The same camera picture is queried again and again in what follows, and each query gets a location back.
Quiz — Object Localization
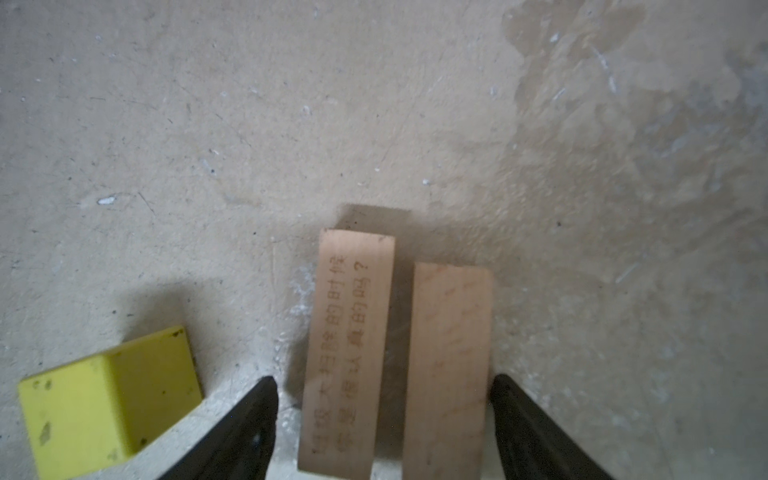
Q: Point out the engraved natural wood block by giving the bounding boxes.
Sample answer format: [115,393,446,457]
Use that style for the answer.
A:
[298,229,395,479]

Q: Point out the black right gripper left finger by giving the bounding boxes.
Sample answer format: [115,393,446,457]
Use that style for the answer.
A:
[161,376,279,480]

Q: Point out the yellow-green cube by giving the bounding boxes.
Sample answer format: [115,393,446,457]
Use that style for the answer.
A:
[18,326,203,479]

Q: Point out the plain natural wood block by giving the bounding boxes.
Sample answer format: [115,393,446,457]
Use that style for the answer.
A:
[402,263,493,479]

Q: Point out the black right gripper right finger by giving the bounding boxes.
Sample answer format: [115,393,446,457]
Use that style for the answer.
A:
[489,374,613,480]

